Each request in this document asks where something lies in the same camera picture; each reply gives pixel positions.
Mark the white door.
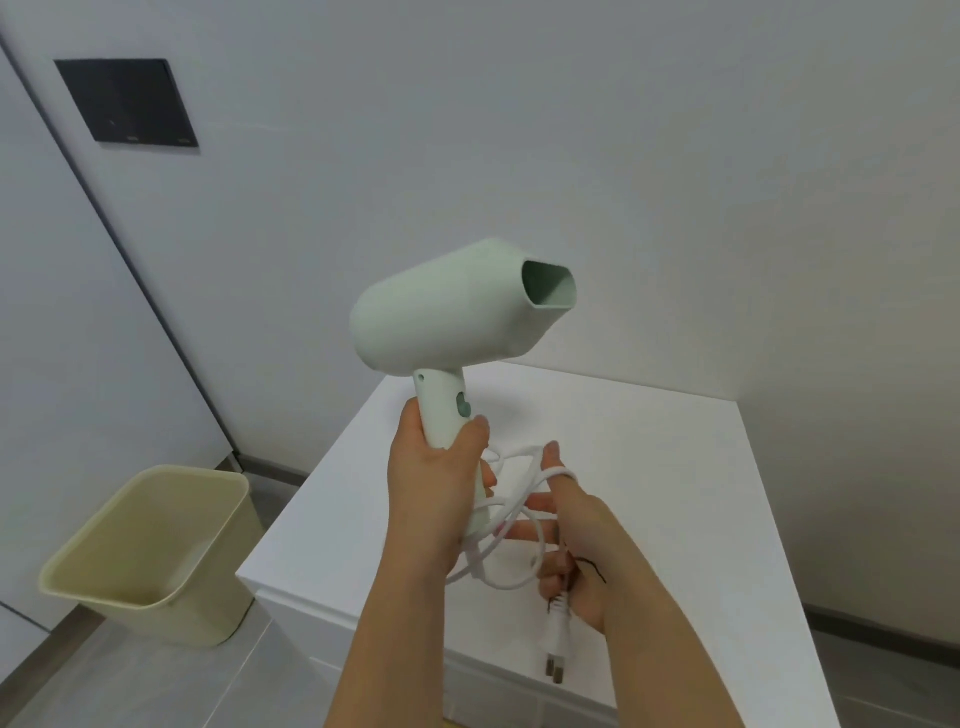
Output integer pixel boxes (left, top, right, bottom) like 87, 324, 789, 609
0, 41, 235, 680

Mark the person's left forearm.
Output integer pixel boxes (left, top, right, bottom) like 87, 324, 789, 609
322, 551, 468, 728

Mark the black square wall panel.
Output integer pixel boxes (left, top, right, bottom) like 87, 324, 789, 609
54, 58, 201, 149

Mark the light green hair dryer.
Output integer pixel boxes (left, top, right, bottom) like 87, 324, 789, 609
348, 238, 579, 540

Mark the person's right forearm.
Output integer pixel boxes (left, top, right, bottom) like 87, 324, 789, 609
600, 558, 753, 728

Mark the white cabinet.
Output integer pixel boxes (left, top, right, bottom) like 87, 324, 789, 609
235, 360, 843, 728

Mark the person's left hand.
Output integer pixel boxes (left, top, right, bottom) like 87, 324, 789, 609
386, 398, 501, 579

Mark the white power cord with plug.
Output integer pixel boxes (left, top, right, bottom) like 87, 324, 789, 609
448, 445, 580, 687

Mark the person's right hand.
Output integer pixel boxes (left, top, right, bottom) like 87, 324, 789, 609
504, 441, 640, 636

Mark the beige plastic waste bin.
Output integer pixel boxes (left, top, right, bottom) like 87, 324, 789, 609
39, 465, 265, 650

